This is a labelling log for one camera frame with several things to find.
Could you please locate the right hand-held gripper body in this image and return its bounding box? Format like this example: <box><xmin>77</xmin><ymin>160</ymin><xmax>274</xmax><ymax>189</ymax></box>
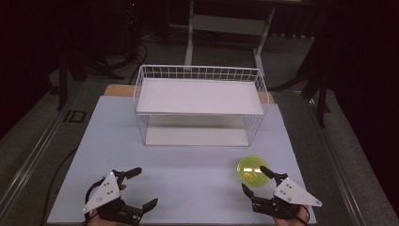
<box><xmin>251</xmin><ymin>172</ymin><xmax>323</xmax><ymax>219</ymax></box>

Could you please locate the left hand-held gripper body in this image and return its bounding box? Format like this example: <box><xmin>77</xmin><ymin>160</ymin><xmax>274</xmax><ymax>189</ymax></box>
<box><xmin>81</xmin><ymin>169</ymin><xmax>144</xmax><ymax>226</ymax></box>

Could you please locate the yellow-green translucent plate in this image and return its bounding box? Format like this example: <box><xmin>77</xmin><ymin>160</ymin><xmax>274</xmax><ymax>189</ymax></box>
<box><xmin>236</xmin><ymin>154</ymin><xmax>271</xmax><ymax>188</ymax></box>

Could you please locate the white wire shelf rack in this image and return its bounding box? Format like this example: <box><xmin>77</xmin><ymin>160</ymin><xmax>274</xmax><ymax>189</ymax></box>
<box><xmin>133</xmin><ymin>64</ymin><xmax>270</xmax><ymax>148</ymax></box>

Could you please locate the person's right hand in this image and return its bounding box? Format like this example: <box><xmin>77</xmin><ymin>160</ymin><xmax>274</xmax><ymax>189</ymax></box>
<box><xmin>274</xmin><ymin>204</ymin><xmax>311</xmax><ymax>226</ymax></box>

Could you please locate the person's left hand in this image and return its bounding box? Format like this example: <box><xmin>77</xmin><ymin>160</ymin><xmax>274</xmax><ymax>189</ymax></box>
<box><xmin>88</xmin><ymin>184</ymin><xmax>128</xmax><ymax>226</ymax></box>

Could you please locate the light blue table mat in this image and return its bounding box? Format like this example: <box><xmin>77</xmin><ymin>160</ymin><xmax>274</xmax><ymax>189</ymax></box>
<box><xmin>46</xmin><ymin>95</ymin><xmax>318</xmax><ymax>226</ymax></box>

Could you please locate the wooden table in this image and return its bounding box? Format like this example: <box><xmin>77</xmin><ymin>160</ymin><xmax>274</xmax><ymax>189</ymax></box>
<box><xmin>103</xmin><ymin>84</ymin><xmax>276</xmax><ymax>105</ymax></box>

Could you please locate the black metal stand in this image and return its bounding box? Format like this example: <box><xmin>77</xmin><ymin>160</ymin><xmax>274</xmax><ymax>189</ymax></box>
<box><xmin>268</xmin><ymin>27</ymin><xmax>333</xmax><ymax>128</ymax></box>
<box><xmin>56</xmin><ymin>51</ymin><xmax>70</xmax><ymax>111</ymax></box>

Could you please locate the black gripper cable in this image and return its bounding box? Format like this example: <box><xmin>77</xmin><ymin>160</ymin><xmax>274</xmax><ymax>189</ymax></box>
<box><xmin>83</xmin><ymin>178</ymin><xmax>107</xmax><ymax>226</ymax></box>
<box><xmin>290</xmin><ymin>205</ymin><xmax>311</xmax><ymax>226</ymax></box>

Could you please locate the black floor cable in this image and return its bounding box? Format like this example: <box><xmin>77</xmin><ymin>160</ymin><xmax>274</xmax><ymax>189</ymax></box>
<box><xmin>40</xmin><ymin>146</ymin><xmax>79</xmax><ymax>226</ymax></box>

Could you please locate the metal floor rail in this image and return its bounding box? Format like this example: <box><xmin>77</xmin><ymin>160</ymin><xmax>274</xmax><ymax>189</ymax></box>
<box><xmin>0</xmin><ymin>103</ymin><xmax>74</xmax><ymax>216</ymax></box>
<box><xmin>304</xmin><ymin>96</ymin><xmax>369</xmax><ymax>226</ymax></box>

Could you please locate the black cable bundle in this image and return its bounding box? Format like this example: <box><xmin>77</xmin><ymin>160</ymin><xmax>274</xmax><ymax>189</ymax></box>
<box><xmin>78</xmin><ymin>37</ymin><xmax>150</xmax><ymax>85</ymax></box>

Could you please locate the white metal desk frame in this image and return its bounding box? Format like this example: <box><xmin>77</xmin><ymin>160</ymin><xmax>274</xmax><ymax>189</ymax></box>
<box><xmin>184</xmin><ymin>0</ymin><xmax>278</xmax><ymax>77</ymax></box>

